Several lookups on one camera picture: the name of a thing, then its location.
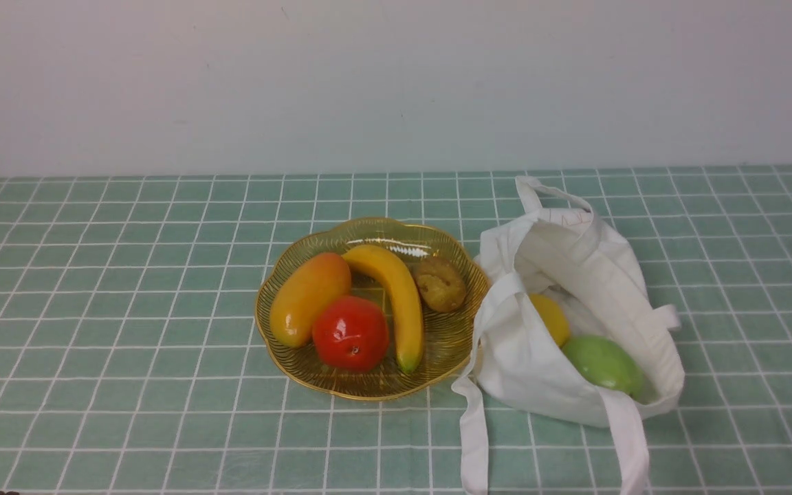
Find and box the brown kiwi fruit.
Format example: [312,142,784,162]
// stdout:
[412,256,466,313]

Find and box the yellow lemon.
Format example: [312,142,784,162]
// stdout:
[528,294,571,348]

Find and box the white cloth bag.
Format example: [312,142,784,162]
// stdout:
[452,176,685,494]

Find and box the green checkered tablecloth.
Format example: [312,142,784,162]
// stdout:
[0,166,792,494]

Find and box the green apple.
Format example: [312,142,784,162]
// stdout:
[560,335,646,399]

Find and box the amber glass fruit bowl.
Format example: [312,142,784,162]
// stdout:
[254,217,488,401]

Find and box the yellow banana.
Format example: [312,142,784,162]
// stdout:
[342,245,424,374]

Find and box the orange yellow mango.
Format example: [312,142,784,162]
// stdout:
[269,252,352,348]

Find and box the red apple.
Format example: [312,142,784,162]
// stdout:
[311,296,390,373]

